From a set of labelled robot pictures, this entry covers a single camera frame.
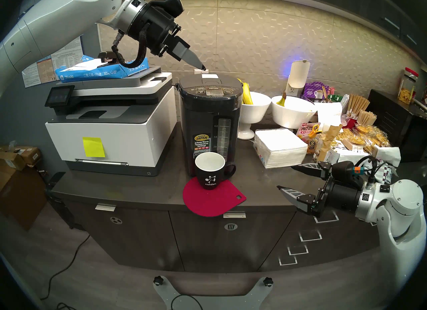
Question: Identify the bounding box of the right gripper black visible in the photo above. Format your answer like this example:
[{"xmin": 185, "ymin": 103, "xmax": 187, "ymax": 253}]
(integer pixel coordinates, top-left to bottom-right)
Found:
[{"xmin": 276, "ymin": 161, "xmax": 364, "ymax": 218}]

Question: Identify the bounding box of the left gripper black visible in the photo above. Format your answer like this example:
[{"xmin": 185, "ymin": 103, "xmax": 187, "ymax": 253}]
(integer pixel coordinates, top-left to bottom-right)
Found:
[{"xmin": 128, "ymin": 3, "xmax": 207, "ymax": 71}]

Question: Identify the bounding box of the black electric water dispenser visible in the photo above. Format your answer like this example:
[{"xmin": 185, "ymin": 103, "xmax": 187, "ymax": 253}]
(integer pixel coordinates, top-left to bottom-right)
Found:
[{"xmin": 176, "ymin": 74, "xmax": 244, "ymax": 177}]

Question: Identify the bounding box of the white napkin stack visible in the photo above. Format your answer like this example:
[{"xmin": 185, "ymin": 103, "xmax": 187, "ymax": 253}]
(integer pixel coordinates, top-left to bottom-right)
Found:
[{"xmin": 254, "ymin": 128, "xmax": 308, "ymax": 169}]

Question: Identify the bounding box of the brown paper bag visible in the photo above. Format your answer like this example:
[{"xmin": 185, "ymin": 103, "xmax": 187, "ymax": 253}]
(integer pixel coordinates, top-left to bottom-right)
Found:
[{"xmin": 317, "ymin": 124, "xmax": 343, "ymax": 162}]

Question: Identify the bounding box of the pink snack packet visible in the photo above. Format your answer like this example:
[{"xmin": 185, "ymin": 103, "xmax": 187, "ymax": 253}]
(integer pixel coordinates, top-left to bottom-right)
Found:
[{"xmin": 296, "ymin": 123, "xmax": 321, "ymax": 143}]

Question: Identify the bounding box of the large white bowl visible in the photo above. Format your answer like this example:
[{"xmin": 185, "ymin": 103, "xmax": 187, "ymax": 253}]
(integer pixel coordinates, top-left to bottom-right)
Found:
[{"xmin": 271, "ymin": 96, "xmax": 317, "ymax": 130}]

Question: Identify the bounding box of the yellow cookie packet pile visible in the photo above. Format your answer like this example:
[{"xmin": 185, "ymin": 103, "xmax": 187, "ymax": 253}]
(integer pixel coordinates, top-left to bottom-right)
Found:
[{"xmin": 337, "ymin": 125, "xmax": 391, "ymax": 153}]

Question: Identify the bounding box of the yellow banana bunch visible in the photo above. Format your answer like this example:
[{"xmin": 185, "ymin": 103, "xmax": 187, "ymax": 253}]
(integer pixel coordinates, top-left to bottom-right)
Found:
[{"xmin": 237, "ymin": 78, "xmax": 254, "ymax": 105}]

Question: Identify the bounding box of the black stapler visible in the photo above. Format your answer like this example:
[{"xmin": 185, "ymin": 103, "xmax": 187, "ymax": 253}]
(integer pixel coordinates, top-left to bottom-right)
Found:
[{"xmin": 97, "ymin": 51, "xmax": 119, "ymax": 68}]

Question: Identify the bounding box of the white checkered cloth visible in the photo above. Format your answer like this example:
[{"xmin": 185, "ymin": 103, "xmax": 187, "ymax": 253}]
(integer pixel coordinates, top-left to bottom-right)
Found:
[{"xmin": 370, "ymin": 147, "xmax": 401, "ymax": 183}]

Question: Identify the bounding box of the blue printer paper ream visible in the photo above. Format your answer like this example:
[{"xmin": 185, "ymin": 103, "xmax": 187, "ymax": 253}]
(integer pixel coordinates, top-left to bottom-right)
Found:
[{"xmin": 54, "ymin": 55, "xmax": 149, "ymax": 83}]

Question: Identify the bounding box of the short wooden stir stick bundle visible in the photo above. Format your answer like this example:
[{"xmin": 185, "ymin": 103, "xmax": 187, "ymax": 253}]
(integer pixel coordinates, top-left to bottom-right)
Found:
[{"xmin": 357, "ymin": 110, "xmax": 377, "ymax": 126}]

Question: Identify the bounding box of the tall wooden stir stick bundle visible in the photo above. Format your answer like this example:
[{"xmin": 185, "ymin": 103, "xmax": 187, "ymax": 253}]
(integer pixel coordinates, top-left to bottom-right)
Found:
[{"xmin": 347, "ymin": 94, "xmax": 370, "ymax": 118}]

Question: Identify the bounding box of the red silicone mat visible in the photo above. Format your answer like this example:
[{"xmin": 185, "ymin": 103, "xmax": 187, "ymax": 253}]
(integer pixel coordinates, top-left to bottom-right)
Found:
[{"xmin": 183, "ymin": 176, "xmax": 247, "ymax": 217}]

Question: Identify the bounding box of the white and grey printer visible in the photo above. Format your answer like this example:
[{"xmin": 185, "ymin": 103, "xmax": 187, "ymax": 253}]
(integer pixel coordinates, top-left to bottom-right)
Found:
[{"xmin": 44, "ymin": 67, "xmax": 177, "ymax": 177}]

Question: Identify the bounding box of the black mug with white logo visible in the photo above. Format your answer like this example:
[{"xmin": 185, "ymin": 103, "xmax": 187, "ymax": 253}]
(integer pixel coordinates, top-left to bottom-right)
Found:
[{"xmin": 194, "ymin": 152, "xmax": 237, "ymax": 190}]

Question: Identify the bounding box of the dark wooden side cabinet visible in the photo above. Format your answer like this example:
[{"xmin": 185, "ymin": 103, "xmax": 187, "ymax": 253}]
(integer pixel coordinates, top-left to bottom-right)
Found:
[{"xmin": 367, "ymin": 89, "xmax": 427, "ymax": 163}]

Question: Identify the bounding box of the yellow sticky note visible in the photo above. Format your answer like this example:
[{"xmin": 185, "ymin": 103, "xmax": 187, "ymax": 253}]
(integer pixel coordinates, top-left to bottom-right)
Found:
[{"xmin": 82, "ymin": 137, "xmax": 106, "ymax": 158}]

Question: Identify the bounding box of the clear jar with red lid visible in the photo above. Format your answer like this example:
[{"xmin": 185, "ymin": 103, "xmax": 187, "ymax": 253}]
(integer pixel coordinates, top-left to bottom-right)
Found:
[{"xmin": 398, "ymin": 67, "xmax": 419, "ymax": 105}]

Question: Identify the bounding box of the dark brown counter cabinet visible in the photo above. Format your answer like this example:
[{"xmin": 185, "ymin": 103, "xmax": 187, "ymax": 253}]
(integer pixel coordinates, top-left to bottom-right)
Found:
[{"xmin": 50, "ymin": 193, "xmax": 381, "ymax": 273}]

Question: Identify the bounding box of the small labelled cardboard box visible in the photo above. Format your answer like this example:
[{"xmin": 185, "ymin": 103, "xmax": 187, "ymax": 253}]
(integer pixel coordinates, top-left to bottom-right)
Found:
[{"xmin": 0, "ymin": 145, "xmax": 42, "ymax": 171}]

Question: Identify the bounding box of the black floor stand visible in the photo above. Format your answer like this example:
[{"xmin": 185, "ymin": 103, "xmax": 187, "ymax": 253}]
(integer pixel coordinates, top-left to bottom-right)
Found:
[{"xmin": 45, "ymin": 172, "xmax": 84, "ymax": 230}]

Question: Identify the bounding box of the large cardboard box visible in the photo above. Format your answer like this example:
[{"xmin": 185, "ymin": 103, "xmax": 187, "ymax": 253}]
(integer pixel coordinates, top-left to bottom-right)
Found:
[{"xmin": 0, "ymin": 161, "xmax": 47, "ymax": 231}]

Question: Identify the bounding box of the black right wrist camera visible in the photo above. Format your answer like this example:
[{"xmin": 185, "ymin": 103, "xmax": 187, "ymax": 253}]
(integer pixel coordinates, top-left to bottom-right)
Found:
[{"xmin": 332, "ymin": 161, "xmax": 364, "ymax": 189}]

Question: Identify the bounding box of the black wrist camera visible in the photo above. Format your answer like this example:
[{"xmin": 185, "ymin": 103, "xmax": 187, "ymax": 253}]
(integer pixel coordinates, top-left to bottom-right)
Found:
[
  {"xmin": 332, "ymin": 161, "xmax": 364, "ymax": 189},
  {"xmin": 148, "ymin": 0, "xmax": 184, "ymax": 21}
]

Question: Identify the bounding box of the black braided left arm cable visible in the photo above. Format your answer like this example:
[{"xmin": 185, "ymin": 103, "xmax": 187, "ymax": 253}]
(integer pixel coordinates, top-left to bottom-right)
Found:
[{"xmin": 112, "ymin": 29, "xmax": 148, "ymax": 69}]

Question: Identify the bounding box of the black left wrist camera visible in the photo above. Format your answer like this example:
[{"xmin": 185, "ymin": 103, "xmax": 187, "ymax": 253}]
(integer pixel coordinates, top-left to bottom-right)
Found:
[{"xmin": 148, "ymin": 0, "xmax": 184, "ymax": 21}]

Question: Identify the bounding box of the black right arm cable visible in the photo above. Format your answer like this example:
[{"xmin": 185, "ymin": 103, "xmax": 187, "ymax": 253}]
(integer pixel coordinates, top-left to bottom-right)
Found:
[{"xmin": 355, "ymin": 155, "xmax": 389, "ymax": 190}]

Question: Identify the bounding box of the white pedestal bowl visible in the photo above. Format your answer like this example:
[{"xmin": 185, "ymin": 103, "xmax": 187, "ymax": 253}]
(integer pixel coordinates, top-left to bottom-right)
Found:
[{"xmin": 238, "ymin": 92, "xmax": 272, "ymax": 140}]

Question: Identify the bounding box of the printed wall poster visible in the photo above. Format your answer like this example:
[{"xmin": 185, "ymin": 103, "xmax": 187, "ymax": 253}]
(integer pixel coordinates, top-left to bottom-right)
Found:
[{"xmin": 22, "ymin": 38, "xmax": 84, "ymax": 88}]

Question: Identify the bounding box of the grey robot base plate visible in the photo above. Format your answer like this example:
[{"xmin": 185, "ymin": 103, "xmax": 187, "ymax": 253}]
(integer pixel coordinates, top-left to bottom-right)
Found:
[{"xmin": 153, "ymin": 275, "xmax": 274, "ymax": 310}]

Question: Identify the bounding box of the black cable on base plate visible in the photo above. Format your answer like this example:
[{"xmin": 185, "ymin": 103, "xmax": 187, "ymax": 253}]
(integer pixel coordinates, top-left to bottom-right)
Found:
[{"xmin": 171, "ymin": 294, "xmax": 204, "ymax": 310}]

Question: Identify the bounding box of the black floor cable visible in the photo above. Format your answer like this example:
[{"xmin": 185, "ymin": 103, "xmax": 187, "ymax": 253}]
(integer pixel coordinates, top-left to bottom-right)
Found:
[{"xmin": 40, "ymin": 234, "xmax": 90, "ymax": 301}]

